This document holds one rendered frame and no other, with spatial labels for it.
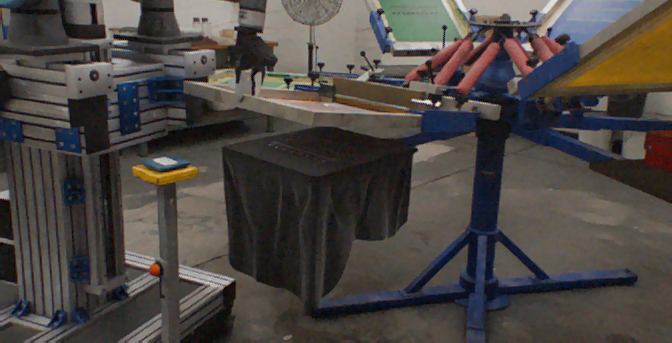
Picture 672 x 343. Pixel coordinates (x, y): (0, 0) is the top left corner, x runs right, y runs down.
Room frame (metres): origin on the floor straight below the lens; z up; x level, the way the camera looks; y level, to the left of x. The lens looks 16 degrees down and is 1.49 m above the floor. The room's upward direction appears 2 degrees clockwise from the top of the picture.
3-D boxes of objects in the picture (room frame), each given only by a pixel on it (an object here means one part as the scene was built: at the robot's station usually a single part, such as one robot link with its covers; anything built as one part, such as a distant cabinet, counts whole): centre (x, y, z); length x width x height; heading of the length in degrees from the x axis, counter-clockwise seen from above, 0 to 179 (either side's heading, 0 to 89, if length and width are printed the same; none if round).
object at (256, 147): (2.00, 0.05, 0.95); 0.48 x 0.44 x 0.01; 137
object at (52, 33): (1.94, 0.88, 1.31); 0.15 x 0.15 x 0.10
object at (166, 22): (2.38, 0.67, 1.31); 0.15 x 0.15 x 0.10
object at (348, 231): (1.86, -0.10, 0.74); 0.46 x 0.04 x 0.42; 137
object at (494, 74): (2.81, -0.71, 0.67); 0.39 x 0.39 x 1.35
